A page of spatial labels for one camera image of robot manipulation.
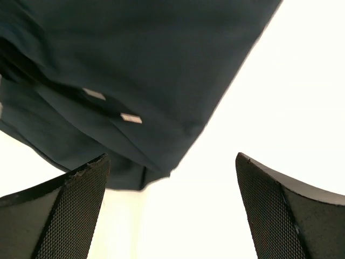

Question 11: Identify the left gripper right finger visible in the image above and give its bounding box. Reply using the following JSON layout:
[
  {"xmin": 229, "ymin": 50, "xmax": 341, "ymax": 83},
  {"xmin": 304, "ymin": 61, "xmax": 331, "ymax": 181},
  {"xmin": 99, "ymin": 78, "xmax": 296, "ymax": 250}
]
[{"xmin": 236, "ymin": 153, "xmax": 344, "ymax": 259}]

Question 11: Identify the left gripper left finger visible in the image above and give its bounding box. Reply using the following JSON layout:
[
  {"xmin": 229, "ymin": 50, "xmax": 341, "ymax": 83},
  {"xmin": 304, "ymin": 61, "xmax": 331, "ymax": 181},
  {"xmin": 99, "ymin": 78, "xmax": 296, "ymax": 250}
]
[{"xmin": 1, "ymin": 154, "xmax": 110, "ymax": 259}]

